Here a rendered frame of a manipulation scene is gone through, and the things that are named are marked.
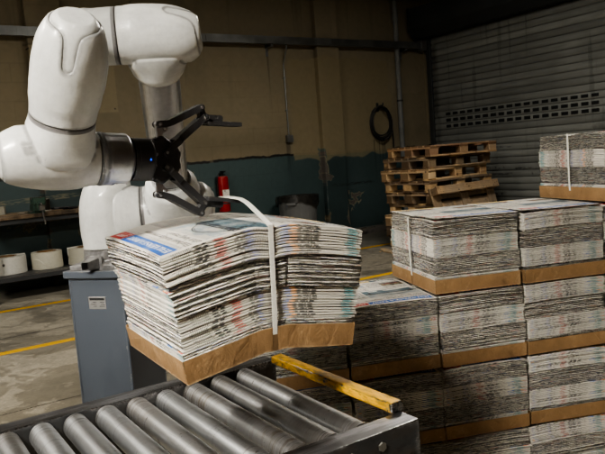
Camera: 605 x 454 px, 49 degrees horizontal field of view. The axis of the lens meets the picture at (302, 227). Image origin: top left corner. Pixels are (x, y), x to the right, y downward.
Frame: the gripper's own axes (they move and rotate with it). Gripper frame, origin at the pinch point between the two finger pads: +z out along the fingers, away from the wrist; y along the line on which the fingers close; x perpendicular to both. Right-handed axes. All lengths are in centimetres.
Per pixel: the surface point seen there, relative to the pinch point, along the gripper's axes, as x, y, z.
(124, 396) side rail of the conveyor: -24, 50, -14
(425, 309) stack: -32, 43, 82
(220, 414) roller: -3, 50, -1
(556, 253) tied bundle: -17, 27, 123
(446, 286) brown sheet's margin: -30, 37, 88
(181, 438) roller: 5, 50, -13
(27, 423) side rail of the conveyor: -23, 52, -33
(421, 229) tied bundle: -40, 20, 87
